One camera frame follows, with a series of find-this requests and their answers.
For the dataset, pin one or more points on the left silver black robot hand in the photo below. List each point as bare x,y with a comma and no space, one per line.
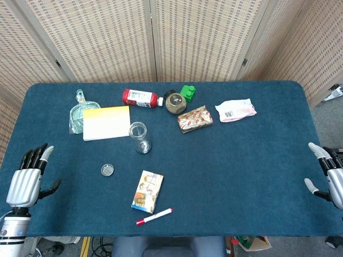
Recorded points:
23,184

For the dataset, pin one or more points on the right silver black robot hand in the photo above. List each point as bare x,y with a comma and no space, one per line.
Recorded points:
332,176

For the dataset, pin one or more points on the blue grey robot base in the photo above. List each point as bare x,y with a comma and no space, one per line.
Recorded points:
168,246

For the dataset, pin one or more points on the black caster wheel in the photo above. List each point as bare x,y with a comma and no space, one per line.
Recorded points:
333,241

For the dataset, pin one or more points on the white metal stand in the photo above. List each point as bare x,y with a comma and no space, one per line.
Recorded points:
333,93

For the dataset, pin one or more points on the clear plastic scoop in bag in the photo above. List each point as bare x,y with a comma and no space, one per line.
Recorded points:
77,115

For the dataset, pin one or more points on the yellow white notepad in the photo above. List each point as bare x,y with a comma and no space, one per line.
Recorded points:
106,123

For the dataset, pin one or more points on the cardboard box with items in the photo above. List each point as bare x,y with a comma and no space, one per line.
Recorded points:
249,243

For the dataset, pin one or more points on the pink white plastic pouch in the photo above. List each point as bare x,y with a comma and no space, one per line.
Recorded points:
235,110

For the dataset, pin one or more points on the blue felt table cloth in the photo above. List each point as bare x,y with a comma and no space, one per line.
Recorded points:
214,174

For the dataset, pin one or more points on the colourful printed small box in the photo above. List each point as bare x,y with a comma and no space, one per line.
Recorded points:
148,191

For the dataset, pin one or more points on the clear glass jar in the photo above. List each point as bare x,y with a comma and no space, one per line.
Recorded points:
140,137

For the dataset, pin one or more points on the red white marker pen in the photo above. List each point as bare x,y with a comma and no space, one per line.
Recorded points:
154,217

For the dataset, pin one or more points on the red bottle with white cap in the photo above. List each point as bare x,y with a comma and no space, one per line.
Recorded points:
140,98

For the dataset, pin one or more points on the gold red foil packet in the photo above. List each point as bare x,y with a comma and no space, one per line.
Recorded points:
195,119

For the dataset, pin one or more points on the green toy building block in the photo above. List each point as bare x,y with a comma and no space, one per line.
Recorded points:
188,93

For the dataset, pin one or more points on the round brown spice jar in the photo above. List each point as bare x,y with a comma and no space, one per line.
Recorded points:
175,103

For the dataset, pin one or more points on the woven folding screen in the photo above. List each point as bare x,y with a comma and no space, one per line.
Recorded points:
171,40

